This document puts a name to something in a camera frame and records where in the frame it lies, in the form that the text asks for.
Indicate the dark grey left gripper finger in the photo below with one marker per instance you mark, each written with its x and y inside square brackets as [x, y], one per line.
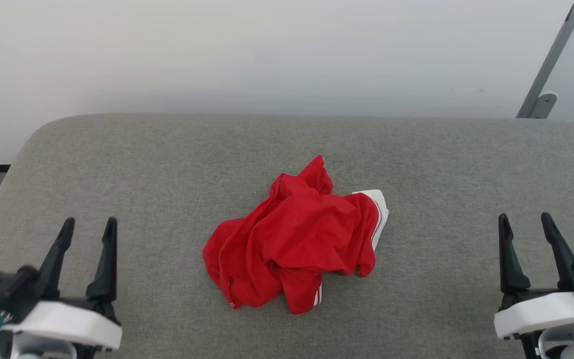
[57, 259]
[106, 264]

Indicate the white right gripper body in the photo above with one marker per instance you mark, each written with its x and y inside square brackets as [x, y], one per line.
[541, 309]

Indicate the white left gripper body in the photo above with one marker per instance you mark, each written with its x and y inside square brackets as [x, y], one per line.
[68, 323]

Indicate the grey metal post bracket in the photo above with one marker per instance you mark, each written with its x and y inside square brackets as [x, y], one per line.
[543, 104]

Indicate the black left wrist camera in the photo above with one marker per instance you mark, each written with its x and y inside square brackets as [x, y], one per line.
[3, 291]

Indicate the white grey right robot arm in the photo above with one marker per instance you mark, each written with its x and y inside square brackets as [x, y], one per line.
[573, 344]

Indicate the red garment with white trim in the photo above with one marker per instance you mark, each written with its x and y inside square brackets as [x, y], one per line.
[292, 229]

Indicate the grey metal post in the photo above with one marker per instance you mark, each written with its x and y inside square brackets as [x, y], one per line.
[553, 52]

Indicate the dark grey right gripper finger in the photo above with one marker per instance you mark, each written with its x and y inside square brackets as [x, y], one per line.
[561, 254]
[510, 264]

